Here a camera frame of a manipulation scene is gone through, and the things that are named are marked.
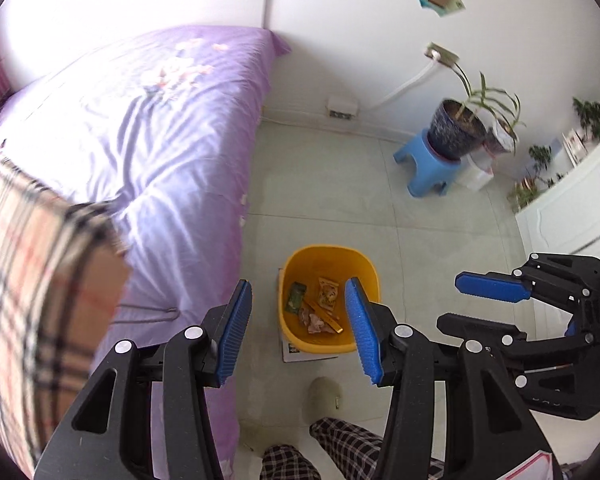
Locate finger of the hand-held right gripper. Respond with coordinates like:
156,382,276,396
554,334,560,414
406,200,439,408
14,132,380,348
454,252,600,313
436,312,581,361

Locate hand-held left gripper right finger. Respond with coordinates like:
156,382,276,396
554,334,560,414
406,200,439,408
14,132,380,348
344,276,563,480

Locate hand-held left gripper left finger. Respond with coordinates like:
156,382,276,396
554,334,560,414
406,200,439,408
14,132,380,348
34,279,254,480

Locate long yellow strip wrapper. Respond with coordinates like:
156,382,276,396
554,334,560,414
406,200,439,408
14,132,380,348
302,300,343,333

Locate yellow green snack packet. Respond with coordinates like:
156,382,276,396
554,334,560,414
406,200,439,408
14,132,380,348
316,276,341,309

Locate green plastic wrapper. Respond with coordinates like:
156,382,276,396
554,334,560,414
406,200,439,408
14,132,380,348
286,282,307,315

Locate yellow plastic bin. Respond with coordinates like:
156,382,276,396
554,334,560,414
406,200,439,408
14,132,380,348
279,245,381,356

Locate printed paper sheet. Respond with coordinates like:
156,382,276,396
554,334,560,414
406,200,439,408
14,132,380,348
280,330,338,363

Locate grey slipper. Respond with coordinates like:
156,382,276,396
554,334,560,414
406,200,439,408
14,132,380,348
307,377,343,416

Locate white cabinet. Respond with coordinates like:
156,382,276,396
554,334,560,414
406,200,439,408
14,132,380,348
514,132,600,341

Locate person's plaid pants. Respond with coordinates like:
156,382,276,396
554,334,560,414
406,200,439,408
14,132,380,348
259,416,453,480

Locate white plastic bucket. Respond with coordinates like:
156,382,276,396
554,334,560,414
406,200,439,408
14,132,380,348
457,152,496,192

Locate blue plastic stool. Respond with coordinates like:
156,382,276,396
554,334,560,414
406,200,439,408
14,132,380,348
394,129,468,198

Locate small green potted plant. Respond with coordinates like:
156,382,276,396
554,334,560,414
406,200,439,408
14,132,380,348
527,144,555,181

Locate plant in wrapped pot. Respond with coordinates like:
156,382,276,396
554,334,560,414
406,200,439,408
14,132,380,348
484,110,521,157

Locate long leaved plant in dark pot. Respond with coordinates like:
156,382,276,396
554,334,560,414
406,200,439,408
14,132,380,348
427,60,521,161

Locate leafy green cabinet plant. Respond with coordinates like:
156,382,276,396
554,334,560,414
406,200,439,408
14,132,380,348
572,96,600,142

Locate plaid tablecloth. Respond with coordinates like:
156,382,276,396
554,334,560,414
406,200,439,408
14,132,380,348
0,160,132,468

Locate bed with purple sheet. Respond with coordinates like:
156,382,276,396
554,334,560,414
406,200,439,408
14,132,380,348
0,25,291,466

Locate white headboard panel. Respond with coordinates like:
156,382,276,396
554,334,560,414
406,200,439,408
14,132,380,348
0,0,271,91

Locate white photo frame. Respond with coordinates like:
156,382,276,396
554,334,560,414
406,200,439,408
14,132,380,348
561,129,588,165

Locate white cable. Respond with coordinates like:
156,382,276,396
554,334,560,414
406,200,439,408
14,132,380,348
359,60,438,111

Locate white wall junction box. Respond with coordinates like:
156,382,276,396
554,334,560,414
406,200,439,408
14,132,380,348
327,96,358,120

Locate wall socket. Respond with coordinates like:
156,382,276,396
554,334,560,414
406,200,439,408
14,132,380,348
426,42,456,66

